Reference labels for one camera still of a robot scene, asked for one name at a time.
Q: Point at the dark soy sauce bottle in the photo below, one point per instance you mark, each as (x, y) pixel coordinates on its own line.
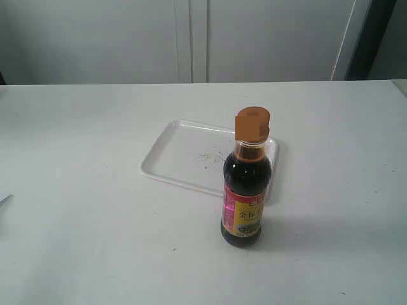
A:
(247, 173)

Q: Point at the orange flip bottle cap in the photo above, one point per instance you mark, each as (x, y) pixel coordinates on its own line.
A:
(252, 125)

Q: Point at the white plastic tray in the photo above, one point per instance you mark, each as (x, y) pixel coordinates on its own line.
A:
(192, 155)

